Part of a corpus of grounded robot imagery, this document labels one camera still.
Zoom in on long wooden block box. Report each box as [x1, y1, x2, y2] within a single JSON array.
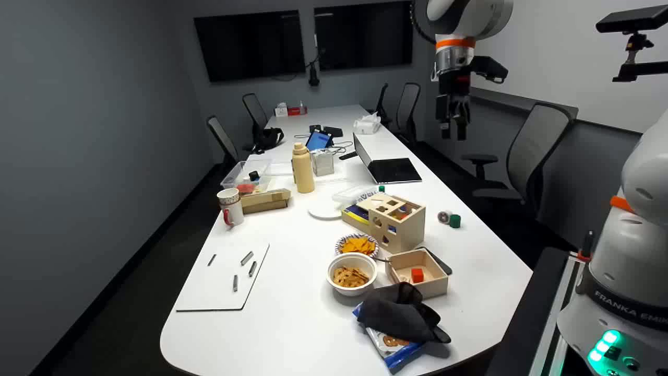
[[239, 186, 294, 217]]

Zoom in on white jar red label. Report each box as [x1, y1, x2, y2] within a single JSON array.
[[215, 186, 246, 230]]

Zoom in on white round plate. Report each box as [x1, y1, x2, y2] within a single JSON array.
[[306, 197, 347, 223]]

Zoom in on wooden open tray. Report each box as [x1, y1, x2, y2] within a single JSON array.
[[384, 246, 453, 304]]

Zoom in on wooden shape sorter box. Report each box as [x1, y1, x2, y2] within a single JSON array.
[[339, 192, 429, 256]]

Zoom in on black remote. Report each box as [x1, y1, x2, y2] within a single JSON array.
[[308, 123, 344, 141]]

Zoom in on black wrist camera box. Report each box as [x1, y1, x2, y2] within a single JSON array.
[[473, 54, 512, 85]]

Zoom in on bowl with orange food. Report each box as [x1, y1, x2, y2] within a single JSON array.
[[335, 232, 383, 261]]

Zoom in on black bag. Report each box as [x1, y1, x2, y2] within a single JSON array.
[[250, 125, 286, 156]]

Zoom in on white and red box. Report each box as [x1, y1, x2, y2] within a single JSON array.
[[273, 100, 311, 120]]

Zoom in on clear plastic bag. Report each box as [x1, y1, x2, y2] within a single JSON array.
[[351, 110, 384, 139]]

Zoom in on black conference webcam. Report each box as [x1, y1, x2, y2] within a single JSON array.
[[306, 32, 323, 91]]

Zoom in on black cloth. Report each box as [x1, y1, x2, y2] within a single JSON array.
[[355, 281, 453, 345]]

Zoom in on large grey office chair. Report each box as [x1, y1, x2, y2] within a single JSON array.
[[461, 100, 574, 214]]

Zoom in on black camera on stand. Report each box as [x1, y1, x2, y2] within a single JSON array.
[[595, 5, 668, 84]]

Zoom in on blue snack bag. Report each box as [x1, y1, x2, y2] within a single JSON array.
[[351, 304, 435, 376]]

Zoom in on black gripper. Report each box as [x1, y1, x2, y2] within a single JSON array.
[[435, 67, 479, 143]]

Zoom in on metal rail robot stand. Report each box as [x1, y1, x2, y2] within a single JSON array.
[[527, 248, 595, 376]]

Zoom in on black wall monitor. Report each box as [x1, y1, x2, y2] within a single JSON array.
[[192, 9, 308, 85], [311, 0, 416, 73]]

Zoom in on white rectangular box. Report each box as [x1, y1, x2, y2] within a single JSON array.
[[351, 127, 420, 169]]

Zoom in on blue flat object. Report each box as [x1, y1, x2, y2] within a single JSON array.
[[306, 132, 336, 152]]

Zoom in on white flat board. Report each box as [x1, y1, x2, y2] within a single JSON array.
[[173, 238, 273, 314]]

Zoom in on white bowl with snacks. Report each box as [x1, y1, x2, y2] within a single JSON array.
[[323, 250, 381, 300]]

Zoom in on yellow mustard bottle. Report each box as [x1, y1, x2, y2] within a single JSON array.
[[290, 141, 317, 197]]

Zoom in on clear plastic container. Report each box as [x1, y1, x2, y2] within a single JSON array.
[[219, 156, 272, 191]]

